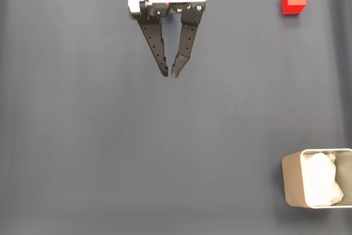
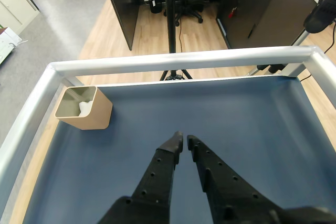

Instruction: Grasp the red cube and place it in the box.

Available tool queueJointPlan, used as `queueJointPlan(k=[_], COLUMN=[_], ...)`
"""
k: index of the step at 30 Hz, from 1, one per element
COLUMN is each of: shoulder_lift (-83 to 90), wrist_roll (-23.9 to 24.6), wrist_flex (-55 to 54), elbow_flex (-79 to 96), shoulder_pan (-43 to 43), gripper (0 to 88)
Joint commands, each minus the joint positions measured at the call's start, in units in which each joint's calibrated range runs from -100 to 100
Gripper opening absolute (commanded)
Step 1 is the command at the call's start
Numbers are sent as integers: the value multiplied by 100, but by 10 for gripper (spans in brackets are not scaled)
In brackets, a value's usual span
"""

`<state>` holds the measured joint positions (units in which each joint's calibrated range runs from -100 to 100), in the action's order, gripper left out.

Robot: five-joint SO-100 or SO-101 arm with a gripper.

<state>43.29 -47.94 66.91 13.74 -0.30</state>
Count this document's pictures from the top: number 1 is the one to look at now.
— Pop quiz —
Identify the red cube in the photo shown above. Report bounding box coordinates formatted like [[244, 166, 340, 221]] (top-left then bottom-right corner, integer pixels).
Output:
[[280, 0, 307, 15]]

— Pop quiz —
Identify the beige rounded box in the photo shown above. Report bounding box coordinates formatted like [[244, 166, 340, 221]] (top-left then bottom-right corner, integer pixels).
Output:
[[281, 148, 352, 209]]

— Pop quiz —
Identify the dark grey table mat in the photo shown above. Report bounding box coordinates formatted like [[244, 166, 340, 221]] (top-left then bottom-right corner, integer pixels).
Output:
[[0, 0, 352, 235]]

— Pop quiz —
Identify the white crumpled paper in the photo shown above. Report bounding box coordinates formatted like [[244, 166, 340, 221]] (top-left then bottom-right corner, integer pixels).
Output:
[[301, 151, 345, 207]]

